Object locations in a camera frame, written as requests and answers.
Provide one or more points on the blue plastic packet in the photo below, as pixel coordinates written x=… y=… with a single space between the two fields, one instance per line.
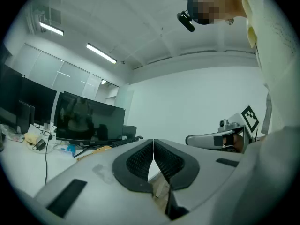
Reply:
x=68 y=151

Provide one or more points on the black power adapter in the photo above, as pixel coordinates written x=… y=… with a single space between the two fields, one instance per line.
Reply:
x=40 y=144

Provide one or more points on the person's cream knit sweater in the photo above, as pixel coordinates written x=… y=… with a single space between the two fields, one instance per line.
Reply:
x=276 y=55

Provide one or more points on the rear black monitor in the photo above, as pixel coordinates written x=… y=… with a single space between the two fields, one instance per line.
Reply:
x=42 y=102

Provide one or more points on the person's head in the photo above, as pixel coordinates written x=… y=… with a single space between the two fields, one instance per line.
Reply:
x=211 y=6

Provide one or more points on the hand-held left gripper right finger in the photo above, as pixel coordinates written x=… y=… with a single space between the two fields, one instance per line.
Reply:
x=173 y=163

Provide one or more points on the large curved black monitor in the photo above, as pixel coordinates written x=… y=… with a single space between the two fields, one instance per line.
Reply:
x=89 y=118

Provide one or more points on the long black keyboard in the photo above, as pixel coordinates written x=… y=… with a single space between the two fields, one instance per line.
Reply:
x=124 y=141

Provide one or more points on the frosted glass partition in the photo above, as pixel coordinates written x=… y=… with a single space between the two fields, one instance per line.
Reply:
x=70 y=76

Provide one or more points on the beige box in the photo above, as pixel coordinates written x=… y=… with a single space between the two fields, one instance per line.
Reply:
x=31 y=137

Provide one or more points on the small dark monitor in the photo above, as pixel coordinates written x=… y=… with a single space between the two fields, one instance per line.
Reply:
x=24 y=116

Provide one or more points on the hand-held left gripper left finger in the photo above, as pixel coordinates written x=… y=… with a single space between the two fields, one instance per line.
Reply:
x=131 y=163

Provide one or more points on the black head camera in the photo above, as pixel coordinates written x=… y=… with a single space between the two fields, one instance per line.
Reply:
x=186 y=22

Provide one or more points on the ceiling strip light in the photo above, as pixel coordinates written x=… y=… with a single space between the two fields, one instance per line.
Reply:
x=51 y=28
x=103 y=81
x=100 y=53

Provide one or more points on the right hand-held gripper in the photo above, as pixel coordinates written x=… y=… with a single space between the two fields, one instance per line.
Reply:
x=249 y=119

